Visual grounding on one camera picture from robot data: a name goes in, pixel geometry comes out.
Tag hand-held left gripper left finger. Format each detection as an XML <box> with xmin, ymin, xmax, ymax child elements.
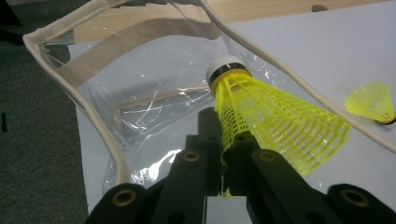
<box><xmin>152</xmin><ymin>106</ymin><xmax>224</xmax><ymax>224</ymax></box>

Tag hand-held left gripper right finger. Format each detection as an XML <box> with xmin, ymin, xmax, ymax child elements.
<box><xmin>225</xmin><ymin>133</ymin><xmax>341</xmax><ymax>224</ymax></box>

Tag yellow shuttlecock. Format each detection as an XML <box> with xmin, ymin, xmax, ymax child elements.
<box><xmin>344</xmin><ymin>81</ymin><xmax>396</xmax><ymax>126</ymax></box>
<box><xmin>205</xmin><ymin>54</ymin><xmax>352</xmax><ymax>200</ymax></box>

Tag clear bag with beige trim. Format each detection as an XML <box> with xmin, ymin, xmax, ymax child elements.
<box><xmin>21</xmin><ymin>0</ymin><xmax>396</xmax><ymax>190</ymax></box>

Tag white table sheet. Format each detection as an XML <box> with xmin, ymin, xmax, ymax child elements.
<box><xmin>66</xmin><ymin>1</ymin><xmax>396</xmax><ymax>224</ymax></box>

